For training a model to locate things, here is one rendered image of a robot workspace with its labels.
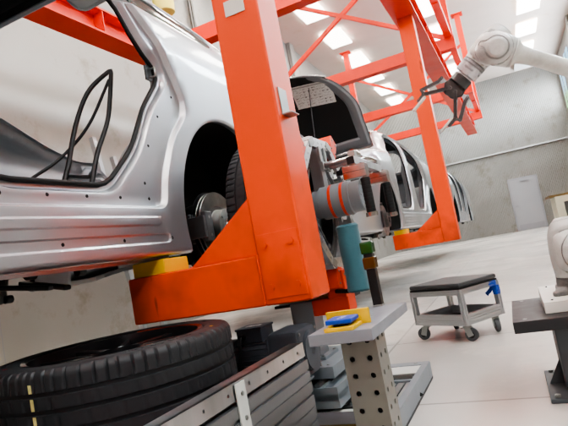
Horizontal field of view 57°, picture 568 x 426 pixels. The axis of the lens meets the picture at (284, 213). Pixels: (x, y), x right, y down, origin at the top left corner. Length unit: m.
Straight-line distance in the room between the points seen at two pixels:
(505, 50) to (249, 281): 1.12
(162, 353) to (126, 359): 0.08
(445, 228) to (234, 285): 4.20
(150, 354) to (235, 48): 0.97
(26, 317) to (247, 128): 4.59
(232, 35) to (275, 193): 0.53
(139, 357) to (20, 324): 4.65
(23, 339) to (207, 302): 4.31
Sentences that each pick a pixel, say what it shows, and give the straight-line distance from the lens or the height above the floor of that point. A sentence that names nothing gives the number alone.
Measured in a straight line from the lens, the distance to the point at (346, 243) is 1.99.
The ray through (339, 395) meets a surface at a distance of 2.00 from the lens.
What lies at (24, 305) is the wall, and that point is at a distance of 5.97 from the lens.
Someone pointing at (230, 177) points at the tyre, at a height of 1.00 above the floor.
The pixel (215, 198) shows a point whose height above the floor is 0.98.
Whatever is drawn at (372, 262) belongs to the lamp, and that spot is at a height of 0.59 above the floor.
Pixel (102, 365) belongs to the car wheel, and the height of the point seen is 0.49.
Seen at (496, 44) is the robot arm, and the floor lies 1.22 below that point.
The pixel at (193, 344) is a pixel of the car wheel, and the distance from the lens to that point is 1.37.
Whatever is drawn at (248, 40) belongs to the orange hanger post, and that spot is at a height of 1.35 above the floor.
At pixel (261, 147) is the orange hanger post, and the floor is 1.01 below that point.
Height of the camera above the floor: 0.65
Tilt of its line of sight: 5 degrees up
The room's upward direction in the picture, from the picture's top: 11 degrees counter-clockwise
